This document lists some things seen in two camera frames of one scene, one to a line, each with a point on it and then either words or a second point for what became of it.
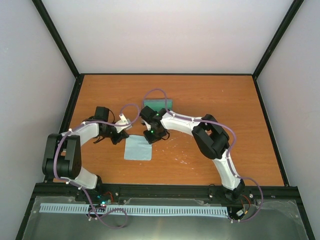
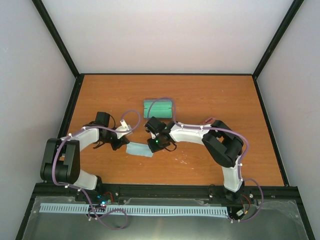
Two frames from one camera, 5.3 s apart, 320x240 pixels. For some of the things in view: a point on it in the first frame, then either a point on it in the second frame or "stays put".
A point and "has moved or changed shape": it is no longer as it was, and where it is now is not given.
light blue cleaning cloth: [137, 148] has moved or changed shape
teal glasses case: [158, 105] stays put
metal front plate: [270, 219] stays put
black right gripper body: [155, 135] → [159, 145]
